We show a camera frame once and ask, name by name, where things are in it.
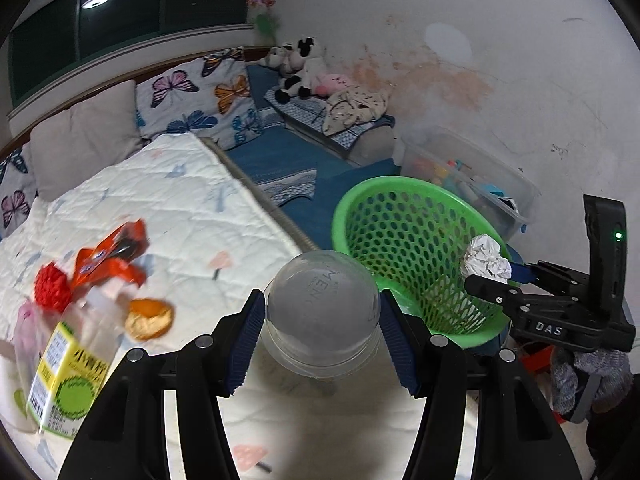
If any pink plush toy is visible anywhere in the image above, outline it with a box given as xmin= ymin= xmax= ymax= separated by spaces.
xmin=312 ymin=72 xmax=353 ymax=97

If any white paper ball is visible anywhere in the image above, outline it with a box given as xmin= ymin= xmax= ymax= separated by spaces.
xmin=461 ymin=234 xmax=513 ymax=281

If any yellow green drink carton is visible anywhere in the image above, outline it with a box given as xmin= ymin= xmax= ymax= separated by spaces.
xmin=26 ymin=321 xmax=113 ymax=441

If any red mesh ball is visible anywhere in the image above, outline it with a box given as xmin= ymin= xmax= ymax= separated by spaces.
xmin=34 ymin=261 xmax=76 ymax=311

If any large butterfly print pillow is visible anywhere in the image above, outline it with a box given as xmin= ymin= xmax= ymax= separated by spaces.
xmin=135 ymin=47 xmax=263 ymax=151

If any colourful wall flower decoration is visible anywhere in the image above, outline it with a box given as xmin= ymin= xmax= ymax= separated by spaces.
xmin=243 ymin=0 xmax=281 ymax=43

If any blue bed sheet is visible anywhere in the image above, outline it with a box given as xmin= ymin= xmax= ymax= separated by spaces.
xmin=220 ymin=62 xmax=401 ymax=256

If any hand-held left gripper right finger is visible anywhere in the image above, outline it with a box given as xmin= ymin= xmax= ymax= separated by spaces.
xmin=378 ymin=290 xmax=583 ymax=480

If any red plastic object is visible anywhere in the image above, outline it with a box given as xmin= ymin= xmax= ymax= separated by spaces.
xmin=520 ymin=350 xmax=556 ymax=401

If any small butterfly print pillow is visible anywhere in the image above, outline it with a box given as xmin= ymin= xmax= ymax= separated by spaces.
xmin=0 ymin=142 xmax=41 ymax=241

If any grey striped cloth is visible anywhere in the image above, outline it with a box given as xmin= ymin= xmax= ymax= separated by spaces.
xmin=257 ymin=169 xmax=318 ymax=206

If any person's right hand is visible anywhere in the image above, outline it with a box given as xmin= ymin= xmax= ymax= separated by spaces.
xmin=550 ymin=347 xmax=634 ymax=423

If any green framed window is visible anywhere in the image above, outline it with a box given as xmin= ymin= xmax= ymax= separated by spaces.
xmin=7 ymin=0 xmax=253 ymax=108

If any clear plastic bag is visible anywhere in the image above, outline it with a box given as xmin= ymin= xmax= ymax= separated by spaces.
xmin=0 ymin=280 xmax=132 ymax=433

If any orange round bun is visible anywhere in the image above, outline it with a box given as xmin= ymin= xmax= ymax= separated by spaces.
xmin=124 ymin=298 xmax=175 ymax=342

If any orange snack wrapper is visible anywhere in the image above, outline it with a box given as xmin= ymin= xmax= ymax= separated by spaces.
xmin=70 ymin=219 xmax=150 ymax=293

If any clear plastic storage box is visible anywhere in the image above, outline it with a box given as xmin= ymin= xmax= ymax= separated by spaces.
xmin=400 ymin=125 xmax=542 ymax=241

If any clear plastic cup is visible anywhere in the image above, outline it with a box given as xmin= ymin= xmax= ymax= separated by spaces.
xmin=257 ymin=250 xmax=383 ymax=373

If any spotted plush toy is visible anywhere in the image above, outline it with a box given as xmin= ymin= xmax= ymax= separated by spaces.
xmin=322 ymin=85 xmax=391 ymax=136

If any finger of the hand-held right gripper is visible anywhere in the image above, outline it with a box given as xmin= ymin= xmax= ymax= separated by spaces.
xmin=464 ymin=274 xmax=521 ymax=307
xmin=510 ymin=261 xmax=592 ymax=297

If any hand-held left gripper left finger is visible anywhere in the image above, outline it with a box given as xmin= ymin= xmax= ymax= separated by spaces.
xmin=57 ymin=288 xmax=266 ymax=480

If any green plastic basket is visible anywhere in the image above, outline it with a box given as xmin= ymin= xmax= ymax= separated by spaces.
xmin=332 ymin=176 xmax=511 ymax=351

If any beige pillow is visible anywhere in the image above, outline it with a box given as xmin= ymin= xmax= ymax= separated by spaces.
xmin=30 ymin=80 xmax=146 ymax=203

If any person's right forearm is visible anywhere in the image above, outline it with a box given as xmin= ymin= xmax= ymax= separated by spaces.
xmin=584 ymin=400 xmax=640 ymax=480

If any blue patterned folded blanket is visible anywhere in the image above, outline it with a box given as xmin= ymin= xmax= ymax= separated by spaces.
xmin=265 ymin=87 xmax=396 ymax=148

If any white quilted mattress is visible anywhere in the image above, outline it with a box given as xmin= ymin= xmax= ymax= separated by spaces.
xmin=0 ymin=132 xmax=481 ymax=480

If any black white cow plush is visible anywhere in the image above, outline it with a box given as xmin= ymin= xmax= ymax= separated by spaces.
xmin=272 ymin=36 xmax=328 ymax=103

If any grey white plush toy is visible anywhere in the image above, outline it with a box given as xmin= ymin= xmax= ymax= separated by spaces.
xmin=258 ymin=44 xmax=303 ymax=72

